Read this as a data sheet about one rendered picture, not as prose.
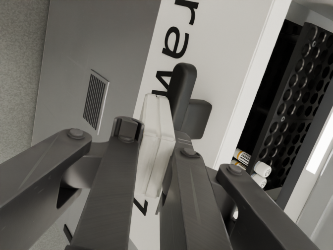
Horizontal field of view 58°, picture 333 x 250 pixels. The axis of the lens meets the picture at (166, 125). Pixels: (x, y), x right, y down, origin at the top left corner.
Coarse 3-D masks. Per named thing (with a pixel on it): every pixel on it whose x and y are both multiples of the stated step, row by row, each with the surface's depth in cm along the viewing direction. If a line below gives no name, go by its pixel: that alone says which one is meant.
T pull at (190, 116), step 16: (176, 64) 19; (192, 64) 19; (176, 80) 18; (192, 80) 18; (176, 96) 18; (176, 112) 19; (192, 112) 20; (208, 112) 21; (176, 128) 19; (192, 128) 20
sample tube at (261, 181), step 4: (232, 160) 33; (236, 160) 33; (236, 164) 32; (240, 164) 32; (244, 168) 31; (252, 176) 30; (256, 176) 30; (260, 176) 30; (256, 180) 30; (260, 180) 30; (264, 180) 30; (260, 184) 30; (264, 184) 30
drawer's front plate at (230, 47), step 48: (192, 0) 22; (240, 0) 19; (288, 0) 18; (192, 48) 22; (240, 48) 19; (144, 96) 27; (192, 96) 22; (240, 96) 19; (192, 144) 22; (144, 240) 27
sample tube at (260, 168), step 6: (240, 150) 32; (234, 156) 32; (240, 156) 31; (246, 156) 31; (246, 162) 31; (258, 162) 30; (258, 168) 30; (264, 168) 29; (270, 168) 30; (264, 174) 29
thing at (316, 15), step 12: (300, 0) 32; (312, 0) 30; (324, 0) 28; (288, 12) 33; (300, 12) 35; (312, 12) 36; (324, 12) 35; (300, 24) 36; (324, 24) 39; (276, 192) 40
